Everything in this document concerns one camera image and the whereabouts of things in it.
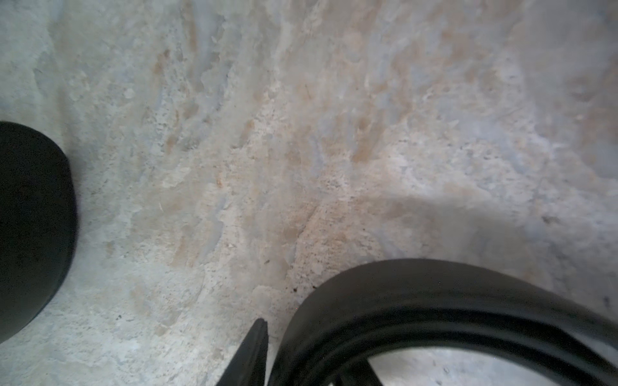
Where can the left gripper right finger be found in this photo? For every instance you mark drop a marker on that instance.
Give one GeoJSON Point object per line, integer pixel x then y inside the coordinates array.
{"type": "Point", "coordinates": [358, 374]}

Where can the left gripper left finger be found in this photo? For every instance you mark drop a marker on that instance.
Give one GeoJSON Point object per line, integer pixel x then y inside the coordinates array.
{"type": "Point", "coordinates": [249, 364]}

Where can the long black belt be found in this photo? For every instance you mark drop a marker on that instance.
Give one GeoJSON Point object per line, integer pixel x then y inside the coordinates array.
{"type": "Point", "coordinates": [385, 306]}

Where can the black belt with silver buckle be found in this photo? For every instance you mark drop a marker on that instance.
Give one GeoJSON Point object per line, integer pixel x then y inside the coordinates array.
{"type": "Point", "coordinates": [39, 224]}

